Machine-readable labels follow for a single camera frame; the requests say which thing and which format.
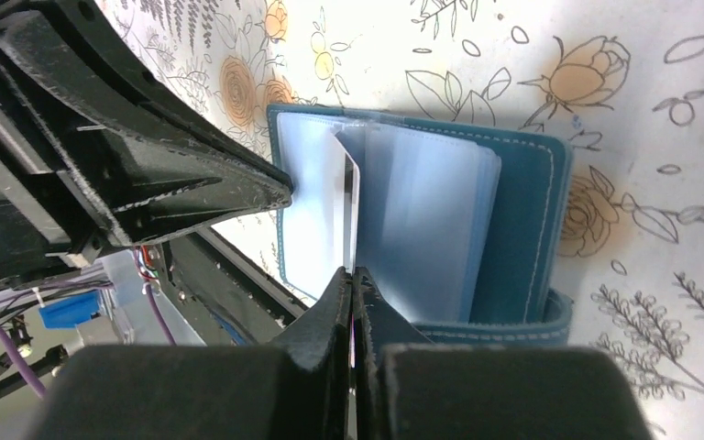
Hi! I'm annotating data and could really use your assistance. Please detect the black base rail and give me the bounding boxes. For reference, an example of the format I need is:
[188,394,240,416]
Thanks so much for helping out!
[148,228,308,346]

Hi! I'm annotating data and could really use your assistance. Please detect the blue card holder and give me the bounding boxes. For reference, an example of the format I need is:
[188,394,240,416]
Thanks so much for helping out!
[267,104,573,346]

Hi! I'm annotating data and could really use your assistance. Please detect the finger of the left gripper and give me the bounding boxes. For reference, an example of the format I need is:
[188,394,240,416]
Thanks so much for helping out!
[0,12,293,248]
[78,1,268,158]

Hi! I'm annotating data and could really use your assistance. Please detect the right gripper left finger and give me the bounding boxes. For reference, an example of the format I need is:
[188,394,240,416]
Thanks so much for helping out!
[27,269,352,439]

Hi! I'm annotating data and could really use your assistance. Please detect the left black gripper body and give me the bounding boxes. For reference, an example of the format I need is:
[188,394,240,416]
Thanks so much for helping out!
[0,1,146,287]

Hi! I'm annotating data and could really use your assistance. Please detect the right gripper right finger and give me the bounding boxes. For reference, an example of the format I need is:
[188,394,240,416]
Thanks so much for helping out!
[352,268,651,439]

